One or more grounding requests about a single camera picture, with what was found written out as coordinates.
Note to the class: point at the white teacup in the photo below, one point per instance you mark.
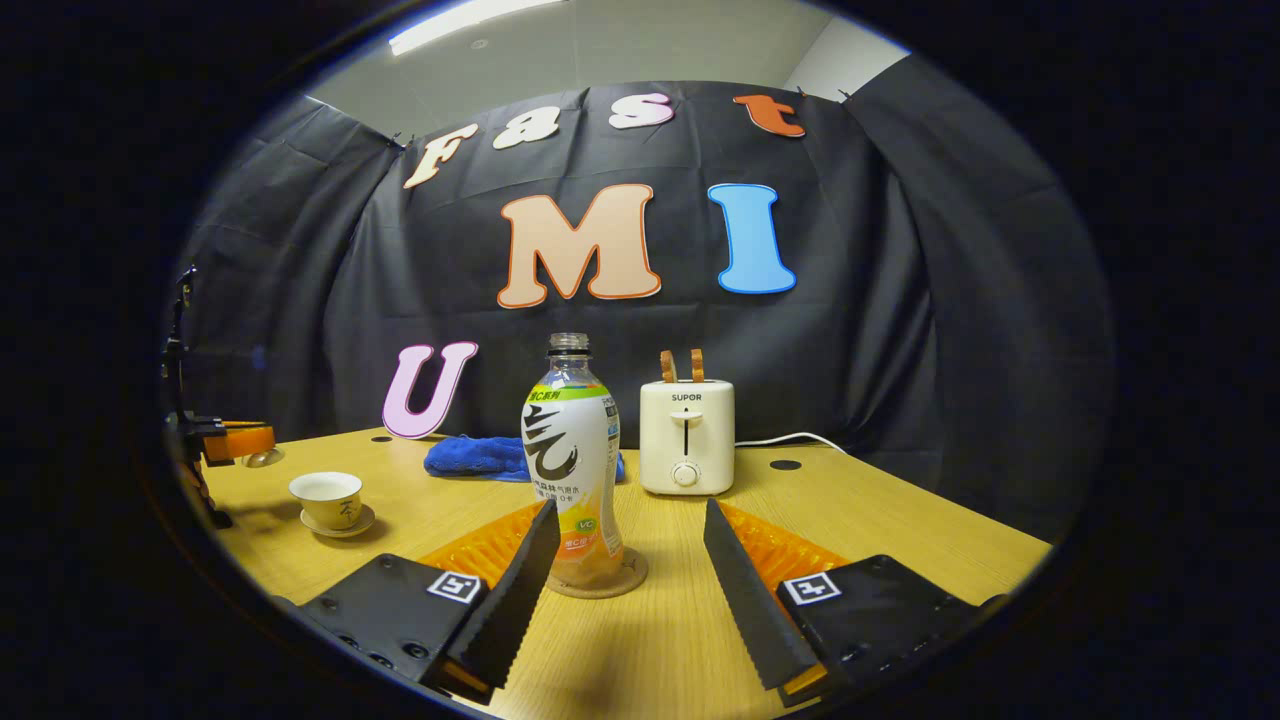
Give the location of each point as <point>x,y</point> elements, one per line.
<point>326,495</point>

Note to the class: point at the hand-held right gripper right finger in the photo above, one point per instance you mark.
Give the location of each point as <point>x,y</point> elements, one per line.
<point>755,600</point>

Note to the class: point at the toast bread slice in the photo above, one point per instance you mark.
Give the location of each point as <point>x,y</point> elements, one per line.
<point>668,367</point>
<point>697,365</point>

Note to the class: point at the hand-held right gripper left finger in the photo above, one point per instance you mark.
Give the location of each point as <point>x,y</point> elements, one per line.
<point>505,600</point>

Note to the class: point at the black backdrop cloth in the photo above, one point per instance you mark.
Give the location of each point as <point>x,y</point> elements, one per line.
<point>900,300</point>

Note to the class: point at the blue towel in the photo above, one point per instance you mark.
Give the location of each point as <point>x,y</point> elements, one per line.
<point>470,458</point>

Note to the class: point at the white toaster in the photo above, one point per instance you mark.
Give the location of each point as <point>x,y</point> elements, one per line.
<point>687,440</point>

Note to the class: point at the ceiling light panel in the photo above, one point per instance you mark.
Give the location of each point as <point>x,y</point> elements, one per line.
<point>470,20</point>

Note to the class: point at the clear water bottle orange drink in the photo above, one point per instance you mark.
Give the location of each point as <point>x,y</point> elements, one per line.
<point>570,460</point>

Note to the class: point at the white saucer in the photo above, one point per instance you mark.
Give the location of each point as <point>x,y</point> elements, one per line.
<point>360,525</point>

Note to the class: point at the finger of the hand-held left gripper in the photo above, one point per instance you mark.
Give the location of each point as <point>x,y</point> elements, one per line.
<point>245,440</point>

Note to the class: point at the round cork coaster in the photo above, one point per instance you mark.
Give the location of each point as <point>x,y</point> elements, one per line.
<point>632,578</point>

